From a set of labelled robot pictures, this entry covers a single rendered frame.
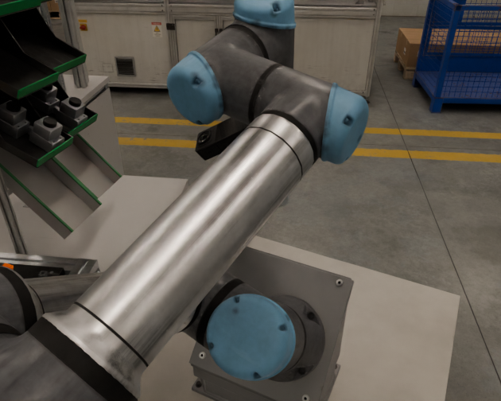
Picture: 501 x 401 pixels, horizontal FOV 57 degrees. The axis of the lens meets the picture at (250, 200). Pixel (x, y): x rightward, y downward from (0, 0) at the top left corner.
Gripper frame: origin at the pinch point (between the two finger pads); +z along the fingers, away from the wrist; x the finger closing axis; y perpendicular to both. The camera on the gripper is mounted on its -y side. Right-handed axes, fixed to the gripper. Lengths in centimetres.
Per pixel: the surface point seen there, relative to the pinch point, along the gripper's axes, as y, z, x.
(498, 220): 144, 175, 134
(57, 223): -50, 25, 13
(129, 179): -49, 56, 58
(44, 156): -49, 9, 19
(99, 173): -49, 33, 38
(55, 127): -48, 6, 26
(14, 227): -61, 26, 13
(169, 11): -99, 148, 369
